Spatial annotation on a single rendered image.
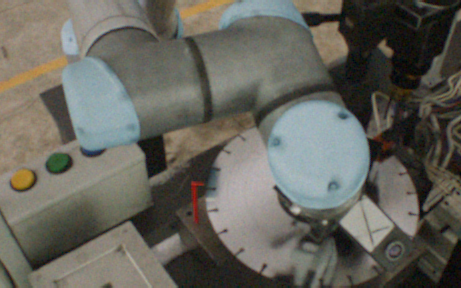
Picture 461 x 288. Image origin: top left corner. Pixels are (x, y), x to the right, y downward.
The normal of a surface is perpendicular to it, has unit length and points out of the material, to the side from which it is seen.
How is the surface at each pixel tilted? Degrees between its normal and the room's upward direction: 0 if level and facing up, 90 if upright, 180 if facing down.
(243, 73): 53
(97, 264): 0
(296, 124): 32
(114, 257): 0
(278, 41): 23
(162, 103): 69
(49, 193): 0
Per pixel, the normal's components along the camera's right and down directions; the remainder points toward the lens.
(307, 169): -0.22, -0.26
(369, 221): 0.13, 0.13
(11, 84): 0.00, -0.69
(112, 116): 0.29, 0.39
